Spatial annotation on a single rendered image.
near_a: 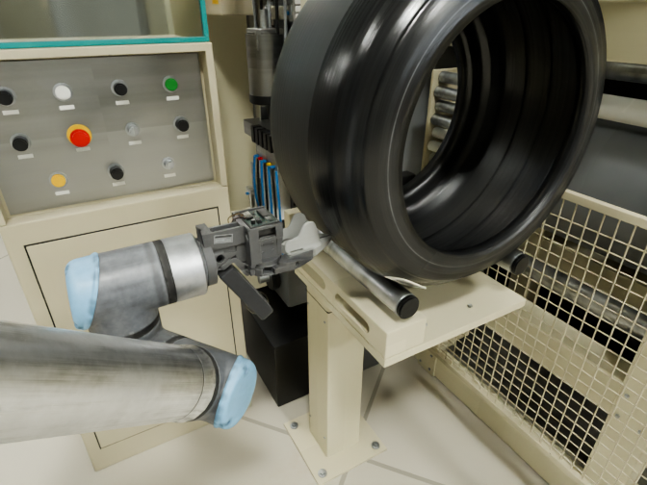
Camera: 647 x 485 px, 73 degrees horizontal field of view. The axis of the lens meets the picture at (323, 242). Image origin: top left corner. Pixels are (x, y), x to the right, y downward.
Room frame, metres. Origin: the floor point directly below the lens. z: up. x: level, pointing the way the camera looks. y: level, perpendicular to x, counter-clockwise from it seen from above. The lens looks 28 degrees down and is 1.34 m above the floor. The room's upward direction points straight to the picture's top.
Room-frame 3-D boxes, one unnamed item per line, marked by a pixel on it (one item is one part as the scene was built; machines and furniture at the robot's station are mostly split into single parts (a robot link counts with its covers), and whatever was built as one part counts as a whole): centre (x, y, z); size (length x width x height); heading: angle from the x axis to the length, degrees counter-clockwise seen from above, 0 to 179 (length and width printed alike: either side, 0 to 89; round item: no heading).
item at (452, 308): (0.81, -0.18, 0.80); 0.37 x 0.36 x 0.02; 119
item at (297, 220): (0.63, 0.04, 1.03); 0.09 x 0.03 x 0.06; 119
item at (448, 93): (1.19, -0.40, 1.05); 0.20 x 0.15 x 0.30; 29
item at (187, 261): (0.52, 0.19, 1.02); 0.10 x 0.05 x 0.09; 29
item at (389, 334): (0.74, -0.06, 0.83); 0.36 x 0.09 x 0.06; 29
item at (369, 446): (1.02, -0.04, 0.01); 0.27 x 0.27 x 0.02; 29
